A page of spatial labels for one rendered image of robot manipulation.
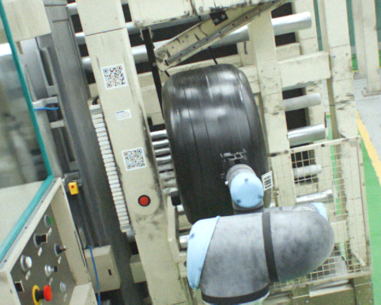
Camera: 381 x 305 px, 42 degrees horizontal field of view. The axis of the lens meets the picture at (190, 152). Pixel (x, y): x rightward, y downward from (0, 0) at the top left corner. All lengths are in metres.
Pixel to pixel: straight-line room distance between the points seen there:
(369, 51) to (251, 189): 5.97
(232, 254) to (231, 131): 0.76
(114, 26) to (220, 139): 0.50
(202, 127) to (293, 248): 0.79
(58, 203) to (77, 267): 0.23
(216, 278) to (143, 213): 1.00
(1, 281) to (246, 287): 0.51
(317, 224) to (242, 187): 0.35
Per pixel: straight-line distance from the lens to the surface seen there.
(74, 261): 1.65
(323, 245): 0.84
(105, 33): 1.64
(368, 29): 7.00
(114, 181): 1.75
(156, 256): 1.86
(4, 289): 1.09
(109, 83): 1.66
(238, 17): 2.04
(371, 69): 7.08
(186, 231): 2.05
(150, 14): 1.89
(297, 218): 0.82
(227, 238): 0.80
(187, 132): 1.51
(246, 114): 1.53
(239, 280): 0.81
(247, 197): 1.16
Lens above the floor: 1.71
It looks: 17 degrees down
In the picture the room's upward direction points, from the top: 11 degrees counter-clockwise
